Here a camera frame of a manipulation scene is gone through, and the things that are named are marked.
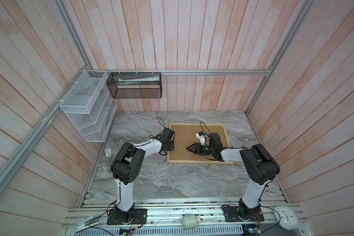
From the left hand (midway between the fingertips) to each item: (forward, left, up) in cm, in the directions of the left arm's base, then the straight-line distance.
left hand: (169, 148), depth 99 cm
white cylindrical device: (-43, -11, +8) cm, 45 cm away
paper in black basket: (+28, +27, +34) cm, 52 cm away
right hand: (-3, -12, +5) cm, 14 cm away
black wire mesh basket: (+38, +25, +24) cm, 52 cm away
